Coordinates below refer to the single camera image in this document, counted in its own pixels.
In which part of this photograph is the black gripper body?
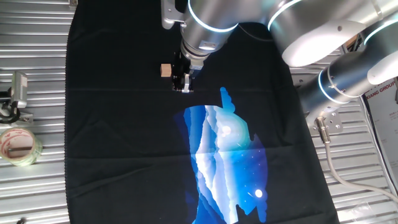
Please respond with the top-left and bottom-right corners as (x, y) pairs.
(172, 52), (195, 86)

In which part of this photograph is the small wooden block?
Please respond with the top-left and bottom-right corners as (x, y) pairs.
(160, 63), (173, 78)

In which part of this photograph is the black cloth with blue print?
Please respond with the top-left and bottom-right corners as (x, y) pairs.
(63, 0), (341, 224)

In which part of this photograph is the clear packing tape roll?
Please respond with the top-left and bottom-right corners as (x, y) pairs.
(0, 127), (44, 167)

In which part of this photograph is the brown wooden board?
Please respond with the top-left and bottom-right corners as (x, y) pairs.
(341, 34), (363, 55)

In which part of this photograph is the clear plastic bag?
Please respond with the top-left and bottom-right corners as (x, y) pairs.
(338, 202), (383, 224)

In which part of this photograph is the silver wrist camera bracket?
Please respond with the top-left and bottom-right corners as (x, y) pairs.
(160, 0), (187, 30)

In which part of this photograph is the thick grey robot base cable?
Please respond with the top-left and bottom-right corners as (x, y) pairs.
(313, 116), (398, 205)

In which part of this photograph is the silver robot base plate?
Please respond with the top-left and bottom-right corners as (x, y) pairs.
(306, 105), (345, 137)

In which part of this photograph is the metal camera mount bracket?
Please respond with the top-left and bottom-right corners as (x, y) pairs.
(0, 90), (34, 125)

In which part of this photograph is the black camera cable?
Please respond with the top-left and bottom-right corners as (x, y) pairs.
(0, 104), (21, 124)

